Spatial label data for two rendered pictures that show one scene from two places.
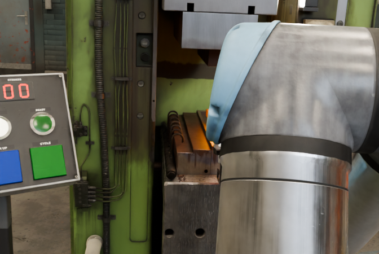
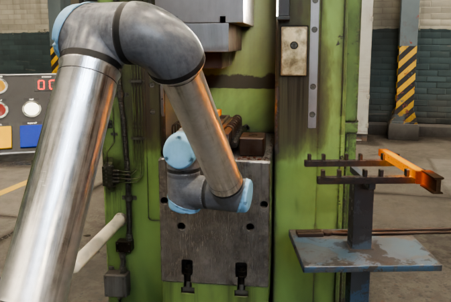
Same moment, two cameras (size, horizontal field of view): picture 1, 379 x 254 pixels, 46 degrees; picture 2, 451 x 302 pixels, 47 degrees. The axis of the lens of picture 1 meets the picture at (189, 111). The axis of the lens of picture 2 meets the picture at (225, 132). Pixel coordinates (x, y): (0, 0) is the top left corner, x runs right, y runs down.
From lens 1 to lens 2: 0.77 m
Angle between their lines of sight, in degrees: 13
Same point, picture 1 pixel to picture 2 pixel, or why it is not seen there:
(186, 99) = not seen: hidden behind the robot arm
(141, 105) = (153, 103)
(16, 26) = not seen: hidden behind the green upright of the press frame
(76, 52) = not seen: hidden behind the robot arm
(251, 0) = (222, 11)
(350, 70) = (103, 19)
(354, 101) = (104, 32)
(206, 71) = (227, 81)
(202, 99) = (225, 106)
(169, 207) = (163, 178)
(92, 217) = (118, 197)
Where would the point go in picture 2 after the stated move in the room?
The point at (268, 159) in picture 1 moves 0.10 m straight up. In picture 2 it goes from (64, 58) to (62, 1)
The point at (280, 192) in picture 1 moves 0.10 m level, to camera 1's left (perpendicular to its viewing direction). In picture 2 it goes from (66, 70) to (15, 70)
